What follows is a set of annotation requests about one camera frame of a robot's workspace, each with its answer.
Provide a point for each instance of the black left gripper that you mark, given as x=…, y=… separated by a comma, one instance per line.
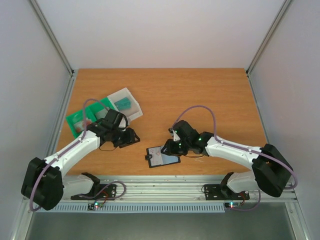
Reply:
x=128, y=142

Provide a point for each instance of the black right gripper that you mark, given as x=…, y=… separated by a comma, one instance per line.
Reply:
x=171, y=146

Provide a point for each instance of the black card holder wallet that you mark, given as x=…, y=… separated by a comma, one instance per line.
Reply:
x=167, y=159

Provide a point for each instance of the white cherry blossom VIP card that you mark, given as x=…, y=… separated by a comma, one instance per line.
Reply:
x=156, y=156

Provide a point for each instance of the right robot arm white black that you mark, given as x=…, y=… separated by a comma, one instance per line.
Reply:
x=268, y=171

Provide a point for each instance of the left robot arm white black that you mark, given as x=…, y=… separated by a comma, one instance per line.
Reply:
x=45, y=182

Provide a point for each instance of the teal card in white bin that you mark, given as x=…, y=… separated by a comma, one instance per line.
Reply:
x=123, y=104

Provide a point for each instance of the grey card in green bin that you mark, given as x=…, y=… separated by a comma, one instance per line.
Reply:
x=101, y=114

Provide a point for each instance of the white translucent plastic bin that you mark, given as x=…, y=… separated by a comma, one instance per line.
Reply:
x=135, y=111

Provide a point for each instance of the green plastic sorting bin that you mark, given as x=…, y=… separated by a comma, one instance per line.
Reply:
x=90, y=111

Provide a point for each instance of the left small circuit board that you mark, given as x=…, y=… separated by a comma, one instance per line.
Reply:
x=94, y=206

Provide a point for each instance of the small circuit board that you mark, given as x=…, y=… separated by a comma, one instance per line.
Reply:
x=94, y=206
x=232, y=205

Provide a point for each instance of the right small circuit board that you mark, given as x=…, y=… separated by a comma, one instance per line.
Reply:
x=232, y=205

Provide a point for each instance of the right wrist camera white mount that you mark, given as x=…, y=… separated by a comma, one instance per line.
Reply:
x=174, y=134

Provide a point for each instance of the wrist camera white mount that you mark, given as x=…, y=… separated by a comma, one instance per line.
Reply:
x=174, y=134
x=123, y=123

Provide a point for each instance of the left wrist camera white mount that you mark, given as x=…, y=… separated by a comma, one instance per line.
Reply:
x=123, y=123

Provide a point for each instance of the aluminium rail front frame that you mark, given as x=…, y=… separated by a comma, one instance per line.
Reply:
x=130, y=188

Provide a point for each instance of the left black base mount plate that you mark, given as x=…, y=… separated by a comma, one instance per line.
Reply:
x=108, y=192

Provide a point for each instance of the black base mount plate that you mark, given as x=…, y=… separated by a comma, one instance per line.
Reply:
x=214, y=192
x=108, y=192

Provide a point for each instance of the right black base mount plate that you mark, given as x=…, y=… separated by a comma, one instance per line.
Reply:
x=214, y=192

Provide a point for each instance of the grey slotted cable duct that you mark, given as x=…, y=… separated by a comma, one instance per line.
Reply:
x=133, y=208

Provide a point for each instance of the left aluminium frame post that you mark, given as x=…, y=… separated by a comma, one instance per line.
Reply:
x=47, y=28

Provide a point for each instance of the aluminium frame post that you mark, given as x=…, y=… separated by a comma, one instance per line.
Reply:
x=47, y=28
x=269, y=34

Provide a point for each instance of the right aluminium frame post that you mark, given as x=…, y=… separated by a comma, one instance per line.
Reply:
x=269, y=34

